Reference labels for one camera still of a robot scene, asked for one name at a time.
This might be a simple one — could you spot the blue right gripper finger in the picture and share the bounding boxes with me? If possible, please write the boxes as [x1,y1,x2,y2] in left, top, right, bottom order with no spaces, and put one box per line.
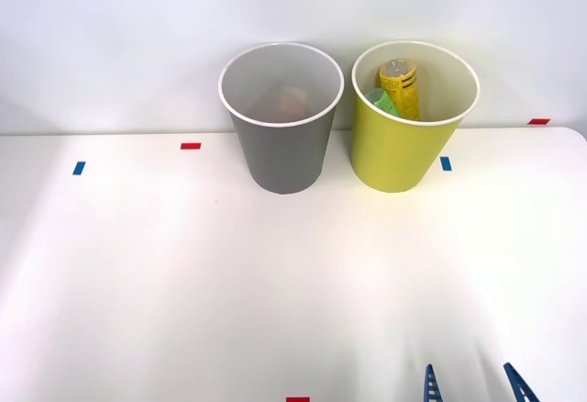
[502,362,541,402]
[422,363,446,402]

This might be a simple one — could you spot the yellow plastic bottle black cap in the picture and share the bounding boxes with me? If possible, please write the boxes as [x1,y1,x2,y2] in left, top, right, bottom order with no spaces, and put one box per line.
[377,56,423,122]

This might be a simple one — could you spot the yellow-green plastic waste bin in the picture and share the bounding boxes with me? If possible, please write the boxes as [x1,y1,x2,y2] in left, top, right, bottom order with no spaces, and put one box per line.
[350,39,482,195]

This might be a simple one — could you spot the grey plastic waste bin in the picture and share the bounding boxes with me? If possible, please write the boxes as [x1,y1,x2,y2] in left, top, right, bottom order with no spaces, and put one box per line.
[217,41,346,195]

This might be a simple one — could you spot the green plastic bottle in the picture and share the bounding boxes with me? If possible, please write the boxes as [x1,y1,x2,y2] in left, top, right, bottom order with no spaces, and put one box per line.
[364,88,403,119]

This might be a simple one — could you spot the pale pink can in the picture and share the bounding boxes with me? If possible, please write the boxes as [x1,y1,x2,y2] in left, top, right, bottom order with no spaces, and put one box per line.
[276,83,309,117]

